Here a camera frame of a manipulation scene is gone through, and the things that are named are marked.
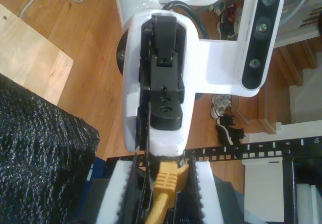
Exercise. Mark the blue rack base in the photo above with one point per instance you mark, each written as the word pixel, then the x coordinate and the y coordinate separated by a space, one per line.
pixel 96 168

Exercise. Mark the black perforated rack post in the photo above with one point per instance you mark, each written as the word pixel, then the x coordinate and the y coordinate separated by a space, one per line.
pixel 266 146

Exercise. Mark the black bubble-wrap mat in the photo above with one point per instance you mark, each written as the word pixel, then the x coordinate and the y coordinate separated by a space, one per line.
pixel 37 146

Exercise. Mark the wooden staircase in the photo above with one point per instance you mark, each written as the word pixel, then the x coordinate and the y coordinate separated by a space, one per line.
pixel 289 63

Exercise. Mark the gripper camera bar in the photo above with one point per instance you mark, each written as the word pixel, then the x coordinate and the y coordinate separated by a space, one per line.
pixel 261 32

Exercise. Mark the black shoe white sole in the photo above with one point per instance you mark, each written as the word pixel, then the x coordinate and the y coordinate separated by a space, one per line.
pixel 226 131

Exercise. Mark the black rack frame bar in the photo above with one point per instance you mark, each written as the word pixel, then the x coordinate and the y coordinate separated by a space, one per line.
pixel 290 183

